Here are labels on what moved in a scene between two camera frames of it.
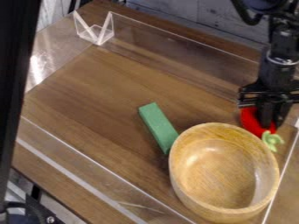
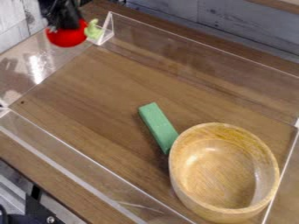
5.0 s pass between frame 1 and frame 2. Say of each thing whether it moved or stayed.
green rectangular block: stayed
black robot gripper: moved
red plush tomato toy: moved
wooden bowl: stayed
